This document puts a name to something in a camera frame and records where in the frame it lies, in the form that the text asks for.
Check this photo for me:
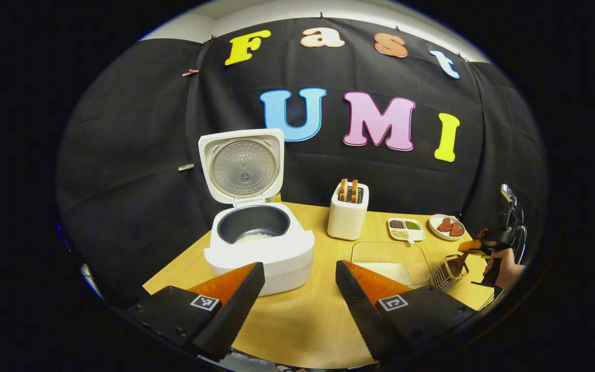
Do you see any white rice cooker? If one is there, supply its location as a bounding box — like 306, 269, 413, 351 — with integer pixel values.
198, 129, 316, 297

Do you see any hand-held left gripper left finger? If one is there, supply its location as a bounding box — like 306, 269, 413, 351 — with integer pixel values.
124, 262, 266, 362

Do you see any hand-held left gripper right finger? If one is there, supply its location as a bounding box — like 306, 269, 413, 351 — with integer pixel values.
335, 260, 484, 364

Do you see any white round plate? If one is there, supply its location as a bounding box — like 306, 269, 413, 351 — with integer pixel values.
429, 214, 466, 241

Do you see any white rice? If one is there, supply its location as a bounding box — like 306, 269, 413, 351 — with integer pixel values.
236, 232, 275, 244
354, 262, 423, 286

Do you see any clear glass dish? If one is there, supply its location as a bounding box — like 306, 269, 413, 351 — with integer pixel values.
350, 241, 431, 288

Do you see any white divided bean dish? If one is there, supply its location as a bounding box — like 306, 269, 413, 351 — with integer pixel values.
387, 218, 426, 244

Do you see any white toaster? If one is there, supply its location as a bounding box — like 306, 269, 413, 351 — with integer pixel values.
327, 179, 370, 241

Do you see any metal wire chopstick holder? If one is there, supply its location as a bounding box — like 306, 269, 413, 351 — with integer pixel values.
430, 253, 469, 290

